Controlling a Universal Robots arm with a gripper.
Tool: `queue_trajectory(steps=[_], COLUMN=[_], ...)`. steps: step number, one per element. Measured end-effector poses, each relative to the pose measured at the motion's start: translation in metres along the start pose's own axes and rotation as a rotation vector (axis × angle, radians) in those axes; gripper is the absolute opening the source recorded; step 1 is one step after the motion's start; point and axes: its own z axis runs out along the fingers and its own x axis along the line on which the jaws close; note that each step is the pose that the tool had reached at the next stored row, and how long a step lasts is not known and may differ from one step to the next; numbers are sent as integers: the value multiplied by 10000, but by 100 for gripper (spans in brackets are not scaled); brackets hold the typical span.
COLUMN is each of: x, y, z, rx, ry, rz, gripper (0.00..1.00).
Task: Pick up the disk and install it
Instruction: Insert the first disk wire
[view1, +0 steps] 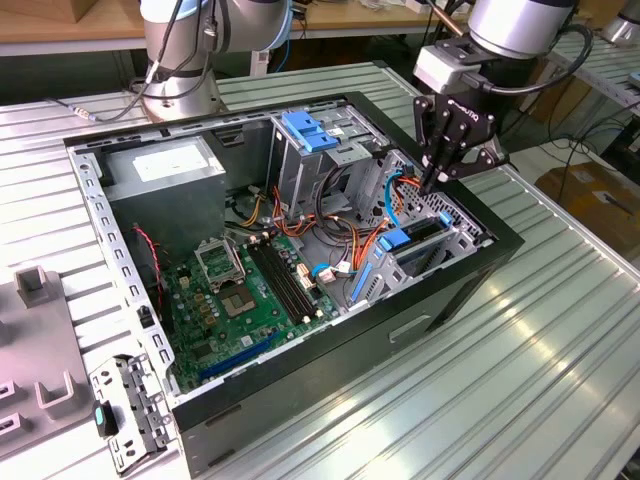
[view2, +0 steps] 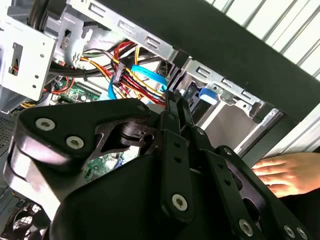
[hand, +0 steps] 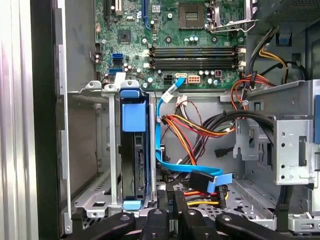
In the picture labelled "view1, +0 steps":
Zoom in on blue expansion slot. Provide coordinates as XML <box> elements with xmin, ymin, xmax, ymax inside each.
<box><xmin>198</xmin><ymin>333</ymin><xmax>277</xmax><ymax>382</ymax></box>

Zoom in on grey optical drive cage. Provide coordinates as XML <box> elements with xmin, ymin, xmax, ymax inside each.
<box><xmin>267</xmin><ymin>99</ymin><xmax>389</xmax><ymax>224</ymax></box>

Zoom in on green motherboard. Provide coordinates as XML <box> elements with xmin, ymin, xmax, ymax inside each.
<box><xmin>159</xmin><ymin>234</ymin><xmax>346</xmax><ymax>396</ymax></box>

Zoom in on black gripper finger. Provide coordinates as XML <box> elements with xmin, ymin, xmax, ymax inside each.
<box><xmin>412</xmin><ymin>95</ymin><xmax>442</xmax><ymax>197</ymax></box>
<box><xmin>429</xmin><ymin>135</ymin><xmax>508</xmax><ymax>196</ymax></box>

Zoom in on large cardboard box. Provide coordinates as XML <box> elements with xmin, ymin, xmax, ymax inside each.
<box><xmin>534</xmin><ymin>162</ymin><xmax>640</xmax><ymax>251</ymax></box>

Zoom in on thin locking lever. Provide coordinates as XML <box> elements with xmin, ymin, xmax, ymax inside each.
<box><xmin>225</xmin><ymin>233</ymin><xmax>247</xmax><ymax>281</ymax></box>

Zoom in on red black twisted wire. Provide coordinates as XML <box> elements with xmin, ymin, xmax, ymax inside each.
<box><xmin>131</xmin><ymin>224</ymin><xmax>166</xmax><ymax>321</ymax></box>

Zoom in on CPU socket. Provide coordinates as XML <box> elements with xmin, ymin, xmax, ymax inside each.
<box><xmin>215</xmin><ymin>281</ymin><xmax>260</xmax><ymax>322</ymax></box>

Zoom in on metal expansion card bracket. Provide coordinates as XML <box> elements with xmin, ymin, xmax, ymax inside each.
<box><xmin>88</xmin><ymin>352</ymin><xmax>175</xmax><ymax>476</ymax></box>

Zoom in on orange black wire bundle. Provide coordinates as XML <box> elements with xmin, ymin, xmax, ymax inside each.
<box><xmin>224</xmin><ymin>184</ymin><xmax>394</xmax><ymax>274</ymax></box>

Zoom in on black RAM slot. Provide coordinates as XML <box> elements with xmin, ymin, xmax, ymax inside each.
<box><xmin>262</xmin><ymin>239</ymin><xmax>317</xmax><ymax>318</ymax></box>
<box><xmin>248</xmin><ymin>242</ymin><xmax>303</xmax><ymax>324</ymax></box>
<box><xmin>255</xmin><ymin>241</ymin><xmax>310</xmax><ymax>321</ymax></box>
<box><xmin>269</xmin><ymin>237</ymin><xmax>325</xmax><ymax>316</ymax></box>

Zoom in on grey parts rack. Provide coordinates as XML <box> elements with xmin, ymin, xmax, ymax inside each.
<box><xmin>0</xmin><ymin>264</ymin><xmax>101</xmax><ymax>459</ymax></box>

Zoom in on brown box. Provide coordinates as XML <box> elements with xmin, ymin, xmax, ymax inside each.
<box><xmin>68</xmin><ymin>0</ymin><xmax>95</xmax><ymax>24</ymax></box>

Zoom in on grey disk bay cage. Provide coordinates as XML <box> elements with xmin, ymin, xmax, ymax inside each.
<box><xmin>344</xmin><ymin>148</ymin><xmax>496</xmax><ymax>311</ymax></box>

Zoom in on teal and black clip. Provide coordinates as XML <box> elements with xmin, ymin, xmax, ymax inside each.
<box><xmin>93</xmin><ymin>401</ymin><xmax>120</xmax><ymax>439</ymax></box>

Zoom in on grey power supply unit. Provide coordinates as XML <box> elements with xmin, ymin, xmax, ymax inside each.
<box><xmin>102</xmin><ymin>135</ymin><xmax>229</xmax><ymax>261</ymax></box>

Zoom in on black camera cable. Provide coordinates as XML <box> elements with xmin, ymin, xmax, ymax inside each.
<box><xmin>459</xmin><ymin>22</ymin><xmax>596</xmax><ymax>97</ymax></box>

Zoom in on black cable silver connector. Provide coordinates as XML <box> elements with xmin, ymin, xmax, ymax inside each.
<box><xmin>47</xmin><ymin>0</ymin><xmax>231</xmax><ymax>124</ymax></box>

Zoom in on metal socket cover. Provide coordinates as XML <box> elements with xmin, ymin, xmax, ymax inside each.
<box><xmin>193</xmin><ymin>239</ymin><xmax>247</xmax><ymax>294</ymax></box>

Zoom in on orange red power wire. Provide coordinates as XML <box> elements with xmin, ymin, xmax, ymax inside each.
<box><xmin>394</xmin><ymin>169</ymin><xmax>427</xmax><ymax>191</ymax></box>

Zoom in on blue plastic drive latch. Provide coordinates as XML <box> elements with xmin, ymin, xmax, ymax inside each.
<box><xmin>281</xmin><ymin>111</ymin><xmax>342</xmax><ymax>154</ymax></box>

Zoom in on yellow wire bundle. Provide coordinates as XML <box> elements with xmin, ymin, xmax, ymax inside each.
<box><xmin>239</xmin><ymin>192</ymin><xmax>269</xmax><ymax>224</ymax></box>

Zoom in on blue data wire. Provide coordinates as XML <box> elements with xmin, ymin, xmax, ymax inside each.
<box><xmin>383</xmin><ymin>164</ymin><xmax>419</xmax><ymax>229</ymax></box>

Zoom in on hard disk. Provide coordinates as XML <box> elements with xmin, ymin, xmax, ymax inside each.
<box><xmin>348</xmin><ymin>210</ymin><xmax>455</xmax><ymax>306</ymax></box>

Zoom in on thick black cable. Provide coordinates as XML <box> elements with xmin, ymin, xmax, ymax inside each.
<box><xmin>317</xmin><ymin>164</ymin><xmax>361</xmax><ymax>221</ymax></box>

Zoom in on black PC case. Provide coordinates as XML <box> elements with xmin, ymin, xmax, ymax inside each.
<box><xmin>63</xmin><ymin>91</ymin><xmax>525</xmax><ymax>479</ymax></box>

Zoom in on white plug blue wire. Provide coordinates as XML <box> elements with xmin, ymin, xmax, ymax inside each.
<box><xmin>310</xmin><ymin>263</ymin><xmax>337</xmax><ymax>287</ymax></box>

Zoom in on wooden desk white legs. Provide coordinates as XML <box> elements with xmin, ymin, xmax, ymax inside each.
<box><xmin>0</xmin><ymin>0</ymin><xmax>594</xmax><ymax>96</ymax></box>

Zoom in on metal slat side table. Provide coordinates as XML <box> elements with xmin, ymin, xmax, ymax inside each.
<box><xmin>499</xmin><ymin>33</ymin><xmax>640</xmax><ymax>151</ymax></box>

